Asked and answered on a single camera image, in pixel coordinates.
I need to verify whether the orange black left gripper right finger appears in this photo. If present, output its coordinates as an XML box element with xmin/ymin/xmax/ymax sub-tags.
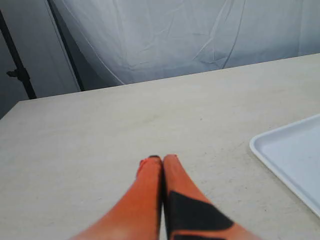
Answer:
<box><xmin>163</xmin><ymin>154</ymin><xmax>260</xmax><ymax>240</ymax></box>

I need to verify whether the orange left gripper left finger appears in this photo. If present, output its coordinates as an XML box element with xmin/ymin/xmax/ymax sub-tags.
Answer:
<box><xmin>71</xmin><ymin>155</ymin><xmax>163</xmax><ymax>240</ymax></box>

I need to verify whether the white plastic tray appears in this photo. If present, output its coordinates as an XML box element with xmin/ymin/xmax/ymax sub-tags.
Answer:
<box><xmin>249</xmin><ymin>115</ymin><xmax>320</xmax><ymax>216</ymax></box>

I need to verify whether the black stand pole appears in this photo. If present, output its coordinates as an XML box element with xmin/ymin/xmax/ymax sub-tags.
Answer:
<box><xmin>0</xmin><ymin>12</ymin><xmax>37</xmax><ymax>100</ymax></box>

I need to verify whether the white backdrop cloth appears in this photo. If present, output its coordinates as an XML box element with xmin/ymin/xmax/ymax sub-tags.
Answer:
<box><xmin>0</xmin><ymin>0</ymin><xmax>320</xmax><ymax>118</ymax></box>

